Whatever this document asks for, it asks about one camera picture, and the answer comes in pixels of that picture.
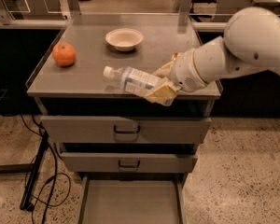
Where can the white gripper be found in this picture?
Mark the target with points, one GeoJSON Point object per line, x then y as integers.
{"type": "Point", "coordinates": [184, 71]}

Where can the blue label plastic bottle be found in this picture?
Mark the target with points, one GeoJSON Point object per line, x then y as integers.
{"type": "Point", "coordinates": [133, 81]}

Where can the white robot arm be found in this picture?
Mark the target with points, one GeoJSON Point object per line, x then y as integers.
{"type": "Point", "coordinates": [250, 44]}

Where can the grey drawer cabinet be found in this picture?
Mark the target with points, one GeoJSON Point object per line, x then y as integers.
{"type": "Point", "coordinates": [82, 90]}

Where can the grey top drawer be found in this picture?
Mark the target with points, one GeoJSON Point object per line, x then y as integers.
{"type": "Point", "coordinates": [100, 129]}

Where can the grey middle drawer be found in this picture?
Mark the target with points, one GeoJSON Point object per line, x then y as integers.
{"type": "Point", "coordinates": [128, 163]}

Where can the grey open bottom drawer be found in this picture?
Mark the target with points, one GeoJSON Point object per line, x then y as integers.
{"type": "Point", "coordinates": [131, 199]}

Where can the crumpled gold snack bag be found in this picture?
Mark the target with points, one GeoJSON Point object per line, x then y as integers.
{"type": "Point", "coordinates": [176, 55]}

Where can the white paper bowl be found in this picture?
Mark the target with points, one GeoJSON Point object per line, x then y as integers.
{"type": "Point", "coordinates": [124, 39]}

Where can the orange fruit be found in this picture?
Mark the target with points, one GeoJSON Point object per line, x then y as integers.
{"type": "Point", "coordinates": [64, 54]}

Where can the black table leg base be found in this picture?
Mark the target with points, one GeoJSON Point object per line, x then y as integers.
{"type": "Point", "coordinates": [31, 169]}

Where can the white horizontal rail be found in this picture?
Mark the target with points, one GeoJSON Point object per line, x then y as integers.
{"type": "Point", "coordinates": [58, 25]}

